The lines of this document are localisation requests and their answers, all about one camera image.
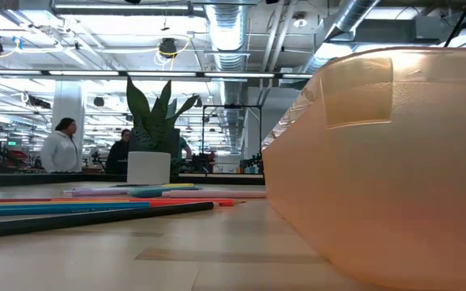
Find silver ventilation duct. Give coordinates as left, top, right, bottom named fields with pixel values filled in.
left=303, top=0, right=382, bottom=74
left=205, top=3, right=252, bottom=74

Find orange pencil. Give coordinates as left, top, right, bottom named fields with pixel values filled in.
left=50, top=196, right=247, bottom=208

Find black table frame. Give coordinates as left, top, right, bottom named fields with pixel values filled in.
left=0, top=171, right=266, bottom=189

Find white building column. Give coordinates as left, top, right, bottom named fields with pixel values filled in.
left=50, top=80, right=87, bottom=174

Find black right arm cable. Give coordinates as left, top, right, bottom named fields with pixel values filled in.
left=443, top=0, right=466, bottom=49

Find pale pink pen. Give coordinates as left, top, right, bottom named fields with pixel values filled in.
left=161, top=190, right=267, bottom=200

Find red pencil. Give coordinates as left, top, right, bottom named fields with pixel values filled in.
left=0, top=196, right=56, bottom=204

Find orange translucent plastic tray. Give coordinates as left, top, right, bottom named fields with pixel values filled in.
left=261, top=46, right=466, bottom=291

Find long ceiling light bar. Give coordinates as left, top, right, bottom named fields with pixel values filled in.
left=0, top=68, right=315, bottom=82

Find teal pen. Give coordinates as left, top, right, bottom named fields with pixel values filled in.
left=126, top=187, right=169, bottom=199

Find black metal stand frame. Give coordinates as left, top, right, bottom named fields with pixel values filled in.
left=201, top=103, right=264, bottom=175

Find lilac pen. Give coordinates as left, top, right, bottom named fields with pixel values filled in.
left=61, top=187, right=133, bottom=198

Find white plant pot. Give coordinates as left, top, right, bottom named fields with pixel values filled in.
left=126, top=151, right=172, bottom=187

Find green snake plant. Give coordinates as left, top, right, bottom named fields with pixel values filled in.
left=125, top=75, right=201, bottom=154

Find blue pencil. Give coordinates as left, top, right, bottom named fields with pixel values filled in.
left=0, top=200, right=152, bottom=218

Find black pencil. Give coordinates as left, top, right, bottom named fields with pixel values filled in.
left=0, top=200, right=220, bottom=240

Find person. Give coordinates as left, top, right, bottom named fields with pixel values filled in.
left=40, top=117, right=83, bottom=174
left=176, top=135, right=193, bottom=171
left=105, top=128, right=132, bottom=175

